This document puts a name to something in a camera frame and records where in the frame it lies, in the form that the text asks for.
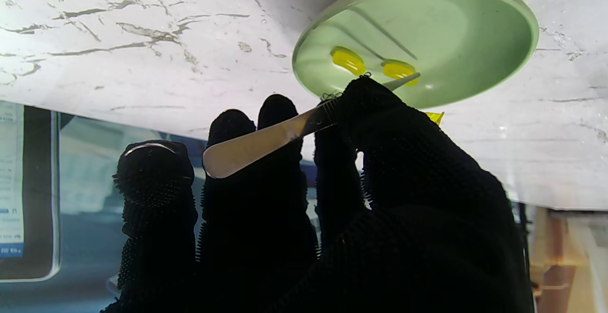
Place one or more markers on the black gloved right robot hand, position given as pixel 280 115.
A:
pixel 427 237

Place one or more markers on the yellow pill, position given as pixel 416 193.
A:
pixel 348 60
pixel 398 68

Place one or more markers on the metal tweezers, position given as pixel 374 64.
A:
pixel 256 144

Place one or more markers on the green round dish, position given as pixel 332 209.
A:
pixel 451 33

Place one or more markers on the printed laboratory backdrop poster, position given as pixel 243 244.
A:
pixel 76 199

